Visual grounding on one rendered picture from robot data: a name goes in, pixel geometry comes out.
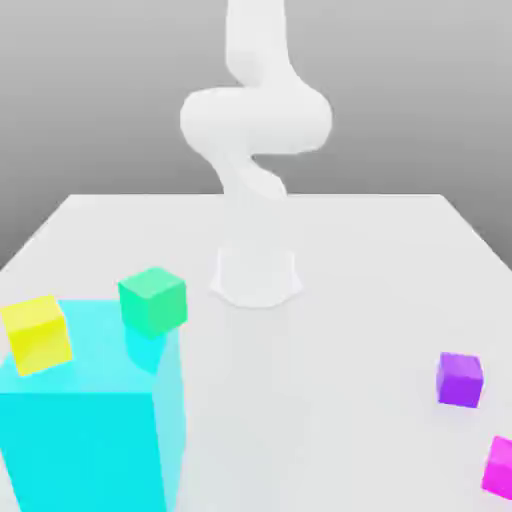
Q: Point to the small yellow cube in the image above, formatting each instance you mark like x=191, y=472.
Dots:
x=38, y=338

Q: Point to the small purple cube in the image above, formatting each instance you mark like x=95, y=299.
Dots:
x=459, y=382

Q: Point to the small green cube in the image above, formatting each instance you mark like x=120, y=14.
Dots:
x=154, y=306

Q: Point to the small magenta cube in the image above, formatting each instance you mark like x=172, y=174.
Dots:
x=500, y=468

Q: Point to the large cyan box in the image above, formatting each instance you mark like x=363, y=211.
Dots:
x=80, y=440

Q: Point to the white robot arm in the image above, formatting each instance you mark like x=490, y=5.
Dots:
x=256, y=116

